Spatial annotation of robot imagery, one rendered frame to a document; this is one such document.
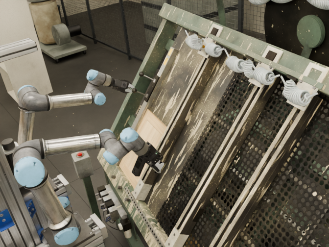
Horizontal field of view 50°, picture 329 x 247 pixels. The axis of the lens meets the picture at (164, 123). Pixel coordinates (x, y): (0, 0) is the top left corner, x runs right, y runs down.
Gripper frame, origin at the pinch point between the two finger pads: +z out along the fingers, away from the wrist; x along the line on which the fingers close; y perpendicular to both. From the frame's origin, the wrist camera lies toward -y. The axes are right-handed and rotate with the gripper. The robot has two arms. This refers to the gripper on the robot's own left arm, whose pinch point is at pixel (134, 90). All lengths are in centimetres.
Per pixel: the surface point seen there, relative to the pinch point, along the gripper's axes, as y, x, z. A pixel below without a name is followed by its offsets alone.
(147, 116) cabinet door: -7.4, 15.8, 11.4
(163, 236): -59, 82, 9
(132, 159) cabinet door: -3.1, 47.4, 11.7
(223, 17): -11, -76, 53
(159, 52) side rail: 5.4, -33.9, 14.7
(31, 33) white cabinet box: 346, -74, 3
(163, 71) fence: -13.9, -17.0, 9.8
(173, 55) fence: -18.3, -29.0, 11.1
